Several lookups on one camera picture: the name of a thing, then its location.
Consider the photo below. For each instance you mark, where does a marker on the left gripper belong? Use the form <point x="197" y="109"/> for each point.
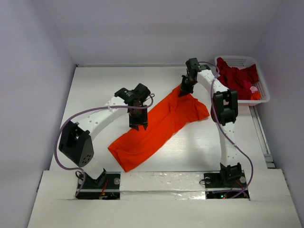
<point x="141" y="121"/>

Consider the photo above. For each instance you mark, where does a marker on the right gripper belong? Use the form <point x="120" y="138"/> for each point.
<point x="185" y="86"/>

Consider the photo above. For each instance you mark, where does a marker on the orange t shirt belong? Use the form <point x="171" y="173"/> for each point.
<point x="170" y="115"/>

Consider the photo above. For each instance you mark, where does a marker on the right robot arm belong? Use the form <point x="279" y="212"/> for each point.
<point x="224" y="111"/>

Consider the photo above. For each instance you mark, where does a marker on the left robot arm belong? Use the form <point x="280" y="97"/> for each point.
<point x="76" y="139"/>

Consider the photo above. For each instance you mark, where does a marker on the dark red t shirt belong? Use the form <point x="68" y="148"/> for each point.
<point x="233" y="77"/>

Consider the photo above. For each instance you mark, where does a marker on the white plastic basket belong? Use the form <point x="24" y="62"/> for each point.
<point x="242" y="62"/>

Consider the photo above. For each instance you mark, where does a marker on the pink garment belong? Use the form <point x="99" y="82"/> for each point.
<point x="249" y="87"/>

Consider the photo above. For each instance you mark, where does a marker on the small orange garment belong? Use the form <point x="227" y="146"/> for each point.
<point x="255" y="96"/>

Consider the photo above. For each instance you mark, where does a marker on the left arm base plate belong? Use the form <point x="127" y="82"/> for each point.
<point x="109" y="189"/>

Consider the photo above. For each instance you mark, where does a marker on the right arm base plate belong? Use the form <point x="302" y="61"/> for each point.
<point x="216" y="189"/>

